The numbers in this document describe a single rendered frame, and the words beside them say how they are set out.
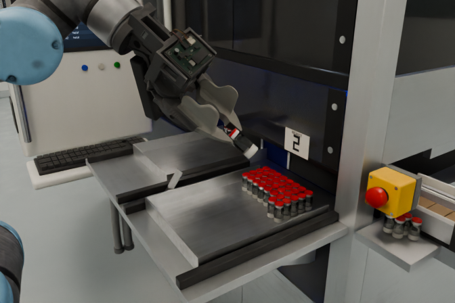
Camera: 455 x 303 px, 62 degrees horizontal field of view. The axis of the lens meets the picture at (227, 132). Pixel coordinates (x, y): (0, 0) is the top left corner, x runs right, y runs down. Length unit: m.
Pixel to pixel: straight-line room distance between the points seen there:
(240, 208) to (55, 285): 1.44
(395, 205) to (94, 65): 1.14
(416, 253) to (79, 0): 0.75
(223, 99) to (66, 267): 1.85
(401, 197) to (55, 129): 1.19
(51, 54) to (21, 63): 0.03
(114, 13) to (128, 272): 1.76
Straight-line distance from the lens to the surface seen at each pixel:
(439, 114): 1.02
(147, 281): 2.09
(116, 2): 0.54
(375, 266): 1.05
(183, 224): 0.87
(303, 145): 0.93
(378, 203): 0.78
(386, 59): 0.79
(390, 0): 0.77
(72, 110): 1.53
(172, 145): 1.29
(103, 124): 1.57
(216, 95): 0.55
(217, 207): 0.93
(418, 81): 0.90
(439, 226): 0.91
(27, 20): 0.42
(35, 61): 0.43
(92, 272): 2.22
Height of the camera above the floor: 1.37
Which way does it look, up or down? 20 degrees down
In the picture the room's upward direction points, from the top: straight up
